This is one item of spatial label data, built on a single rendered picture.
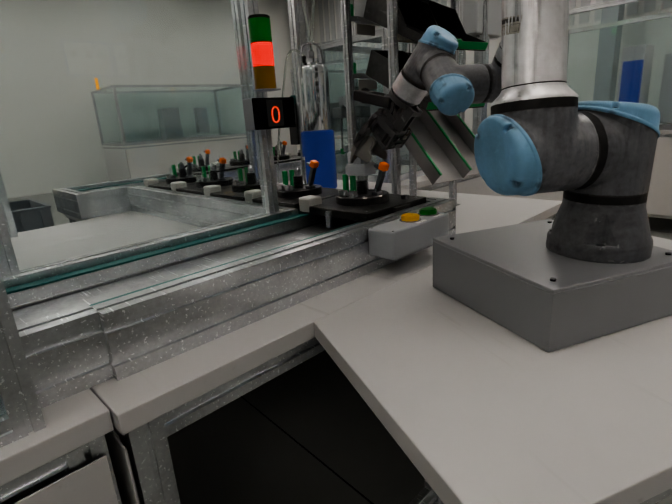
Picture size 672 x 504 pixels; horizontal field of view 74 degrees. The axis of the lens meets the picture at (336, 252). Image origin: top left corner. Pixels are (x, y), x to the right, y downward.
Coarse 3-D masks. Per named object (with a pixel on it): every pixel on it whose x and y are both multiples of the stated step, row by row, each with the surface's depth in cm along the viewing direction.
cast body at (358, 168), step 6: (348, 156) 115; (348, 162) 116; (354, 162) 114; (360, 162) 113; (372, 162) 115; (348, 168) 116; (354, 168) 115; (360, 168) 114; (366, 168) 113; (372, 168) 115; (348, 174) 117; (354, 174) 116; (360, 174) 114; (366, 174) 113
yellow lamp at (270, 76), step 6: (258, 66) 102; (264, 66) 102; (270, 66) 103; (258, 72) 103; (264, 72) 103; (270, 72) 103; (258, 78) 103; (264, 78) 103; (270, 78) 103; (258, 84) 104; (264, 84) 103; (270, 84) 104
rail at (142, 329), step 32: (256, 256) 80; (288, 256) 80; (320, 256) 87; (352, 256) 92; (160, 288) 67; (192, 288) 67; (224, 288) 72; (256, 288) 76; (288, 288) 81; (320, 288) 87; (128, 320) 61; (160, 320) 65; (192, 320) 68; (224, 320) 73; (256, 320) 77; (128, 352) 62; (160, 352) 65
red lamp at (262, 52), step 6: (258, 42) 101; (264, 42) 101; (270, 42) 102; (252, 48) 102; (258, 48) 101; (264, 48) 101; (270, 48) 102; (252, 54) 102; (258, 54) 101; (264, 54) 102; (270, 54) 102; (252, 60) 103; (258, 60) 102; (264, 60) 102; (270, 60) 103
